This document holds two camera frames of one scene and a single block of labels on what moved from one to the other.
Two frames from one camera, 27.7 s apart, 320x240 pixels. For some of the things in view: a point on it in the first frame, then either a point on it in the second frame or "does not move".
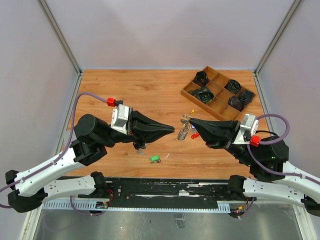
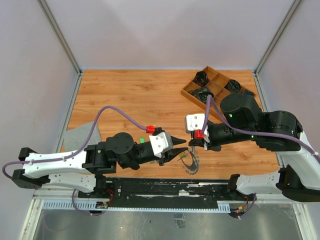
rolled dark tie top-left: [200, 77] does not move
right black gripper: [217, 133] does not move
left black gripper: [143, 129] to [169, 155]
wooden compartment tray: [218, 93] does not move
